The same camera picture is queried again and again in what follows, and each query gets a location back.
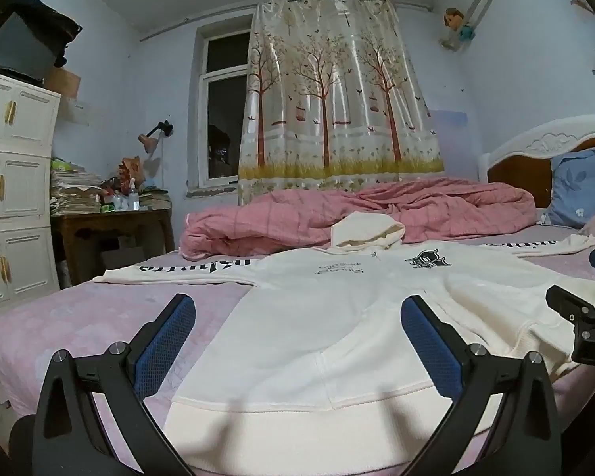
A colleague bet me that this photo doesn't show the white zip hoodie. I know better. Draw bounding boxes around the white zip hoodie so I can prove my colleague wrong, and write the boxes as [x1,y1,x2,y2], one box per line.
[104,241,595,475]

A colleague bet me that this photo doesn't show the blue floral pillow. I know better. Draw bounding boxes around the blue floral pillow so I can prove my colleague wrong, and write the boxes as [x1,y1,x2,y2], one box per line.
[545,147,595,229]

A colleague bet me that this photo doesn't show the white carved headboard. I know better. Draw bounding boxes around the white carved headboard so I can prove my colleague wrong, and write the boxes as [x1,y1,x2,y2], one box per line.
[478,114,595,209]

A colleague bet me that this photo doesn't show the dark wooden desk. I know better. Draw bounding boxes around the dark wooden desk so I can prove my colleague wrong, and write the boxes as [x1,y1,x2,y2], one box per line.
[51,209,175,288]

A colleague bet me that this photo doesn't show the clear spray bottle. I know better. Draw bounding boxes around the clear spray bottle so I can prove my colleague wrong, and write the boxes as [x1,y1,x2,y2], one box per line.
[128,177,140,211]

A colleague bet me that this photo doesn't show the stack of papers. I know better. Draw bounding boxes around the stack of papers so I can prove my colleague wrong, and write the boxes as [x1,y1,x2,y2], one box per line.
[49,158,103,216]

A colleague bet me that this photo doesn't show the orange snack bag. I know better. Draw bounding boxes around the orange snack bag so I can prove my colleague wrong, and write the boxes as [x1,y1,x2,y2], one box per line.
[118,156,145,194]

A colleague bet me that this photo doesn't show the pink checked quilt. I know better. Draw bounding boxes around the pink checked quilt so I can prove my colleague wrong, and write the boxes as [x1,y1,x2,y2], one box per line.
[179,178,537,263]

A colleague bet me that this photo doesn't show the tree print curtain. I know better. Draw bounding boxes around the tree print curtain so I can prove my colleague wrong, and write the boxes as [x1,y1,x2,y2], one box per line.
[238,0,444,204]

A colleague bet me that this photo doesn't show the white drawer cabinet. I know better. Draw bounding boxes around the white drawer cabinet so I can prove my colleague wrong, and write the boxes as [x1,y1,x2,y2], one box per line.
[0,74,60,316]

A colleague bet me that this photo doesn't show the cardboard box on cabinet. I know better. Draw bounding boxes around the cardboard box on cabinet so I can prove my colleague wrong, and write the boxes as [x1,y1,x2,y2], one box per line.
[44,68,81,99]

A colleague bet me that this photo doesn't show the black bag on cabinet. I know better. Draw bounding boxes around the black bag on cabinet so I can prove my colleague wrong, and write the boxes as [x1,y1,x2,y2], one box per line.
[0,0,83,87]

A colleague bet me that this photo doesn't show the white framed window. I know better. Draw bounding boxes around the white framed window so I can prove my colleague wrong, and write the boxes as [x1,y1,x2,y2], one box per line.
[187,12,252,194]

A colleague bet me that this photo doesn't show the wall hanging toy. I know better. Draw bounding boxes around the wall hanging toy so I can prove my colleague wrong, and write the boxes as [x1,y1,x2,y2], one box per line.
[440,0,493,52]

